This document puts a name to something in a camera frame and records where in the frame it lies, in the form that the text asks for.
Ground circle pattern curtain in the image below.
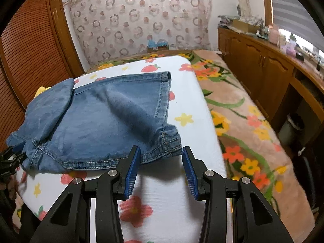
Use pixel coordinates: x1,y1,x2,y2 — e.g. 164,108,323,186
63,0,213,66

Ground pile of printed cloth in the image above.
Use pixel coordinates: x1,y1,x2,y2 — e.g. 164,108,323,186
218,15,241,28

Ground blue denim pants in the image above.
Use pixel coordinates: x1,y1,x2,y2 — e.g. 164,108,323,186
5,71,183,174

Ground open cardboard box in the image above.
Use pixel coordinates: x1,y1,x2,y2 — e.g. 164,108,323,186
231,19,261,32

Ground floral bed blanket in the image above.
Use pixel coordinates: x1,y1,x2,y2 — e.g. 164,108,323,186
85,49,317,243

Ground wooden louvered wardrobe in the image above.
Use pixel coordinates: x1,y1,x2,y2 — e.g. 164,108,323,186
0,0,85,152

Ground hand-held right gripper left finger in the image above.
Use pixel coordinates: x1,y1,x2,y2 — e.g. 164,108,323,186
30,145,141,243

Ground pink tissue pack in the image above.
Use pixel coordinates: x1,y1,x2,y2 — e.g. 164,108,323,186
281,42,297,56

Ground cardboard box with blue item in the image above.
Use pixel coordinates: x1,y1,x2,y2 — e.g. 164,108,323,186
147,39,169,53

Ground grey trash bin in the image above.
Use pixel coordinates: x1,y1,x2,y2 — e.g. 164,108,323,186
278,113,306,148

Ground striped window blind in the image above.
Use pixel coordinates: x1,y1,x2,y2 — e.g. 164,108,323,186
267,0,324,49

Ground wooden cabinet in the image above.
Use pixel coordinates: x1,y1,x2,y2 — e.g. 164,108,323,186
218,27,324,137

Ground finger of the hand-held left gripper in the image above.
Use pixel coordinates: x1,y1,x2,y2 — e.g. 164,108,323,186
4,154,27,169
0,144,26,158

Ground white flower print mat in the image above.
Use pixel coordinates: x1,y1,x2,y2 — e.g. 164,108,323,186
15,54,233,243

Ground yellow plush toy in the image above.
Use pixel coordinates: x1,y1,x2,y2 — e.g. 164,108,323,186
34,86,53,98

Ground pink bottle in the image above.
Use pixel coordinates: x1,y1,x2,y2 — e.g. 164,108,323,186
269,25,279,43

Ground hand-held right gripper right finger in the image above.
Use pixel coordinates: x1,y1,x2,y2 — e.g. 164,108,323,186
182,146,295,243

